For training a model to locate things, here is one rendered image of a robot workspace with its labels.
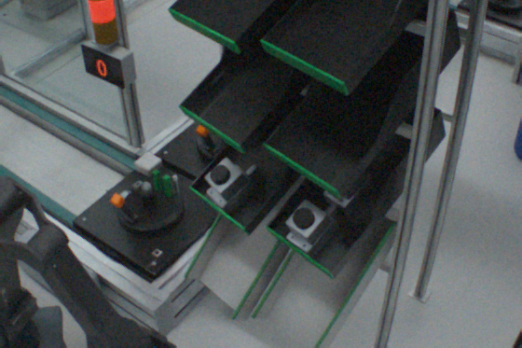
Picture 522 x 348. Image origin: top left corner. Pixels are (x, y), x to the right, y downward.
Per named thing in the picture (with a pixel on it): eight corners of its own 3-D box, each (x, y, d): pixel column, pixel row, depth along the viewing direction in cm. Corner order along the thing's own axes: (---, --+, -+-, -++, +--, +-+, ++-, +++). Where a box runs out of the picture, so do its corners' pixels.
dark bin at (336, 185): (340, 201, 85) (325, 173, 79) (267, 153, 92) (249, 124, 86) (461, 48, 90) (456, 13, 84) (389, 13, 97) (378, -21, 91)
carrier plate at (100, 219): (156, 281, 126) (154, 274, 124) (73, 227, 137) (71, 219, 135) (233, 208, 140) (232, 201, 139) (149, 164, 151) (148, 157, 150)
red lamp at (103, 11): (103, 25, 128) (99, 4, 124) (86, 20, 130) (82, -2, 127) (120, 15, 131) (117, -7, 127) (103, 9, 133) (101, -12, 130)
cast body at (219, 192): (228, 216, 105) (211, 196, 99) (212, 200, 107) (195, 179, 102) (268, 179, 106) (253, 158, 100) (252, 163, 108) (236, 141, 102)
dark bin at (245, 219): (249, 236, 102) (231, 215, 96) (194, 193, 110) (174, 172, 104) (363, 102, 107) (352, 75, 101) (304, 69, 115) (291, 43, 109)
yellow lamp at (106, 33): (105, 47, 131) (103, 26, 128) (89, 40, 133) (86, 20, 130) (123, 35, 134) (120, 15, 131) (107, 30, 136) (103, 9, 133)
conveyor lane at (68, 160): (163, 309, 132) (156, 278, 125) (-55, 153, 170) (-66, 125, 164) (248, 225, 149) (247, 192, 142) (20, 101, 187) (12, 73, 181)
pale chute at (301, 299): (320, 361, 107) (307, 363, 104) (265, 316, 115) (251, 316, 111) (410, 216, 104) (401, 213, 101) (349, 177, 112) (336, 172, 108)
